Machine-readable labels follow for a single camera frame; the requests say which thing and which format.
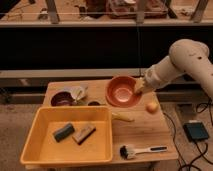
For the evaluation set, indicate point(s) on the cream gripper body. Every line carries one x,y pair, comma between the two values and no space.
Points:
142,86

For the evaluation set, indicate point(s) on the orange bowl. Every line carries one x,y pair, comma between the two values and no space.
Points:
119,92

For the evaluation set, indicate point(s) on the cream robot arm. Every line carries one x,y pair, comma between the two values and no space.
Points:
185,56

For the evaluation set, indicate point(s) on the orange fruit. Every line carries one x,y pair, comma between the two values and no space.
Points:
152,107

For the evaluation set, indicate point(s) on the yellow banana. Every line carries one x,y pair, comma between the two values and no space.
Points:
121,117

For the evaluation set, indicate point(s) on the wooden table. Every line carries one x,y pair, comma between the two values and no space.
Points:
146,130

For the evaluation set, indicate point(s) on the small dark cup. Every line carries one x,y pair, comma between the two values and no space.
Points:
94,103

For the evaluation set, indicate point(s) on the crumpled white cloth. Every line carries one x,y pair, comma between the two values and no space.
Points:
77,92

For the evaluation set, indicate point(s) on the black bristle brush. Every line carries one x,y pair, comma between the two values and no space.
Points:
128,152

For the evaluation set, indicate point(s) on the black foot pedal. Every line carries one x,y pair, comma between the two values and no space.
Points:
195,131

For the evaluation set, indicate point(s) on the wooden scrub brush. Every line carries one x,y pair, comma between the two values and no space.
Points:
83,133

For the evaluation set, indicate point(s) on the dark red bowl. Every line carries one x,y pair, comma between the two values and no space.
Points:
62,99

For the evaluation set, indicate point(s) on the yellow plastic bin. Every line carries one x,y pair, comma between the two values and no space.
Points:
42,149

